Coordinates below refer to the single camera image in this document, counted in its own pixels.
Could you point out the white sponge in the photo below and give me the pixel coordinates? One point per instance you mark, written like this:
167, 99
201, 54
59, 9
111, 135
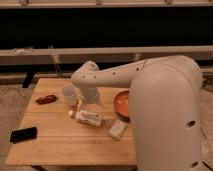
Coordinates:
117, 129

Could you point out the translucent plastic cup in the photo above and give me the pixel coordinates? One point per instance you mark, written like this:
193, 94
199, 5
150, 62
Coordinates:
68, 92

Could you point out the orange bowl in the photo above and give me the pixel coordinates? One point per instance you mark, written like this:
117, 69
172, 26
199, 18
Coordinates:
121, 103

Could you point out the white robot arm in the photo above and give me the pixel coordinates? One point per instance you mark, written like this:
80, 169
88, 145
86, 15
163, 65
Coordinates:
163, 106

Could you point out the black rectangular device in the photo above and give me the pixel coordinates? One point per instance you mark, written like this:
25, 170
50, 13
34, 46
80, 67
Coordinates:
23, 134

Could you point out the white bottle lying down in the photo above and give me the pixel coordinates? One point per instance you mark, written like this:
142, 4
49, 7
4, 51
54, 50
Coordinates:
86, 117

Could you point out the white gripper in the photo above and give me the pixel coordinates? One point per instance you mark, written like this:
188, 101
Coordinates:
89, 95

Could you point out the red snack bar wrapper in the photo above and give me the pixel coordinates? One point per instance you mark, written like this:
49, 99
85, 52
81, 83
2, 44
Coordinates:
46, 99

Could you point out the wooden table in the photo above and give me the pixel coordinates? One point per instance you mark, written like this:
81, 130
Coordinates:
64, 141

